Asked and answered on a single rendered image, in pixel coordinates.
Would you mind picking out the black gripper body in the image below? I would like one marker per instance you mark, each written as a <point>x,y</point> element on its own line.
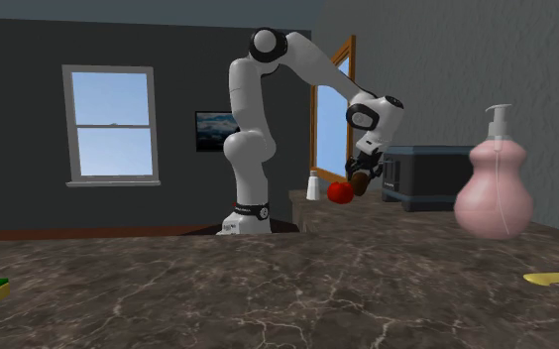
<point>365,162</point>

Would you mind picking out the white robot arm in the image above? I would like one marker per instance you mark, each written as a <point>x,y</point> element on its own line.
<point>245,96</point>

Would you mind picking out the brown oval potato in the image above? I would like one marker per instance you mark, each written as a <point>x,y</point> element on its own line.
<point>360,185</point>

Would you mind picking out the red tomato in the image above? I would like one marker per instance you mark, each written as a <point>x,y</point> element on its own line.
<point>340,193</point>

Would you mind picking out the wooden framed window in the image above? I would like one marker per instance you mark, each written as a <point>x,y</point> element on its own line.
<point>330,125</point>

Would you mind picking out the white salt shaker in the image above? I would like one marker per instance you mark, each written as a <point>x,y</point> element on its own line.
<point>313,187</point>

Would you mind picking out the dark grey box appliance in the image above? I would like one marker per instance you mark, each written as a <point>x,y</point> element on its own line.
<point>429,176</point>

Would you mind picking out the dark robot stand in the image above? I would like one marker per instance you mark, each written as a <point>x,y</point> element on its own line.
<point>285,226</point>

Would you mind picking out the pink soap dispenser bottle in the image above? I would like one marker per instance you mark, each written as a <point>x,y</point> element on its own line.
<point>494,193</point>

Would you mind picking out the yellow flat utensil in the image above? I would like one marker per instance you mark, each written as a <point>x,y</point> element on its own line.
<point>555,278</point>

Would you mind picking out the white framed window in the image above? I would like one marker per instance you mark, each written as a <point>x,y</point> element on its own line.
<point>110,125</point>

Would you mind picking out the dark framed wall picture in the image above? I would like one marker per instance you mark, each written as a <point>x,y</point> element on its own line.
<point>212,130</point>

